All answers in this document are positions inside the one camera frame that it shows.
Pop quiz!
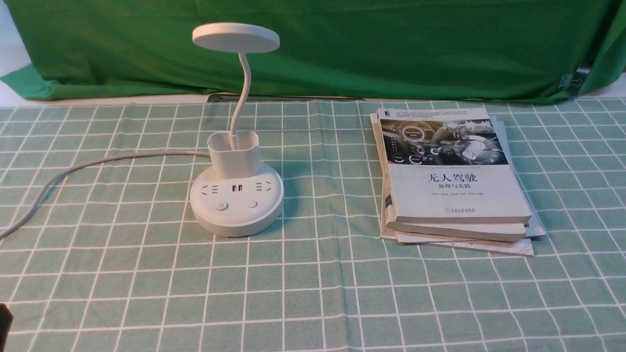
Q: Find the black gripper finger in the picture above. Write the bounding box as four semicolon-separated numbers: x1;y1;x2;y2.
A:
0;303;14;352

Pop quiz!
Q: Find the white desk lamp with sockets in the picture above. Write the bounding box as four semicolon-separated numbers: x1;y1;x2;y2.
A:
189;22;285;238

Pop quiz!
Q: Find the green checkered tablecloth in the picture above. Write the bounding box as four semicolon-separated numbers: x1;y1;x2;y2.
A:
0;97;626;352

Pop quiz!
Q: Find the top book with car cover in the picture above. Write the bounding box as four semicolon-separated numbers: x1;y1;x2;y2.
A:
377;108;532;223

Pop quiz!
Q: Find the green backdrop cloth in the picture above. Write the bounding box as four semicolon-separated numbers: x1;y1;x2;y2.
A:
1;0;625;103

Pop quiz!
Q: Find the black binder clip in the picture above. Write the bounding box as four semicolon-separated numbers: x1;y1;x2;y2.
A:
558;67;590;97

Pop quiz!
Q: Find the white lamp power cable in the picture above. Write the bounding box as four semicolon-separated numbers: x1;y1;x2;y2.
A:
0;150;211;240

